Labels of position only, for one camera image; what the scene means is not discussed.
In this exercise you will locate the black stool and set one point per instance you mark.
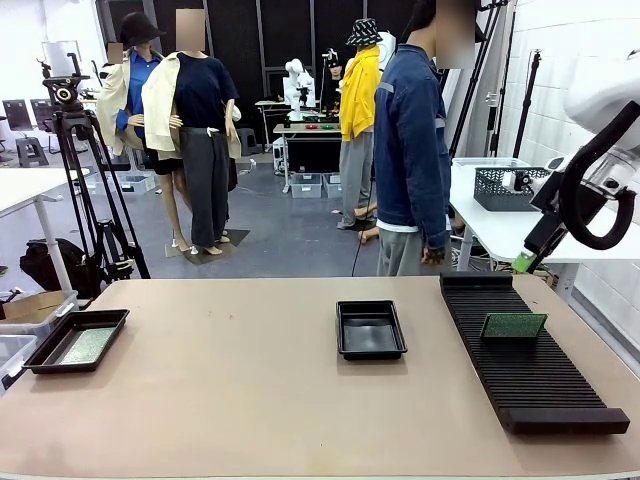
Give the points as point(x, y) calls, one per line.
point(31, 150)

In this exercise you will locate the black light stand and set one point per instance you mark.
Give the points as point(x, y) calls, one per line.
point(527, 100)

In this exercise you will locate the clear storage bin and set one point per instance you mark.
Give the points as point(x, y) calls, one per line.
point(15, 355)

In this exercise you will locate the green circuit board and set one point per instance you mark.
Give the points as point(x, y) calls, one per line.
point(514, 326)
point(87, 346)

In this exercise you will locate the black slotted board rack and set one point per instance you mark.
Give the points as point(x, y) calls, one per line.
point(525, 370)

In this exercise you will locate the white computer case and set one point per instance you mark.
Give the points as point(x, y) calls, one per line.
point(279, 156)

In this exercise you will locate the dark floor mat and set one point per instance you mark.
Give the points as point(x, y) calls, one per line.
point(235, 237)

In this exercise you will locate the person behind mannequin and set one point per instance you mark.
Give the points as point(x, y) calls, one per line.
point(115, 54)

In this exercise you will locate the black leaning poles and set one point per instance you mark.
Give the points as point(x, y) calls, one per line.
point(475, 100)

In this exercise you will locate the mannequin with yellow hoodie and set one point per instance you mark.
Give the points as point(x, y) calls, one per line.
point(357, 95)

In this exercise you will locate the white hoodie mannequin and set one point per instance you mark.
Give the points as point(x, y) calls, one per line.
point(387, 47)

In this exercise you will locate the person in denim jacket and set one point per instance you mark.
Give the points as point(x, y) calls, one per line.
point(407, 150)

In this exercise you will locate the grey storage bin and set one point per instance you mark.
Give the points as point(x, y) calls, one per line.
point(306, 186)
point(332, 186)

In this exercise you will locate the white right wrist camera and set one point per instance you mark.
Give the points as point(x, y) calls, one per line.
point(522, 179)

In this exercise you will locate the background work table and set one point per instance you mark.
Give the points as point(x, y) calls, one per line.
point(305, 132)

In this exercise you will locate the grey plastic basket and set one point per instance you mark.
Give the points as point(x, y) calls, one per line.
point(492, 192)

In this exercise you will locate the black-clad figure with headset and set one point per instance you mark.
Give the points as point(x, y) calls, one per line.
point(332, 75)

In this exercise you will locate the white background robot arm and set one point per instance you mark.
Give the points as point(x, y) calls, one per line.
point(297, 85)

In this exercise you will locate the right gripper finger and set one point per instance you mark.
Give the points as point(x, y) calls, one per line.
point(542, 257)
point(524, 263)

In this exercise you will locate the black ESD tray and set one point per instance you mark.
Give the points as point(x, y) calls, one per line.
point(371, 331)
point(75, 342)

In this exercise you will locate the person's right hand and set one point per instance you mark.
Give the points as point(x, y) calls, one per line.
point(433, 255)

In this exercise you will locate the white table with leg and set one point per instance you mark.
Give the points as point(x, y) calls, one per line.
point(30, 187)

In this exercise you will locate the clear bin with cardboard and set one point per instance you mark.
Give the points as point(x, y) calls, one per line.
point(35, 315)

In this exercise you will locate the mannequin with navy shirt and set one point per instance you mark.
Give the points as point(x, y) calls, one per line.
point(200, 90)

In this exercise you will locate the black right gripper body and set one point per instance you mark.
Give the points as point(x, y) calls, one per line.
point(547, 215)

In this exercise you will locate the black camera tripod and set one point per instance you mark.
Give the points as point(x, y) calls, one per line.
point(67, 107)

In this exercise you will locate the black bag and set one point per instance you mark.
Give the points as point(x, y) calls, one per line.
point(75, 270)

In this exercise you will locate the grey step stool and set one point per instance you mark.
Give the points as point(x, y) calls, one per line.
point(247, 140)

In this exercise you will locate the white side table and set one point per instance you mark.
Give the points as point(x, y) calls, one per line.
point(500, 230)

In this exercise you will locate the mannequin with beige jacket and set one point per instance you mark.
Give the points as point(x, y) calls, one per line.
point(112, 95)

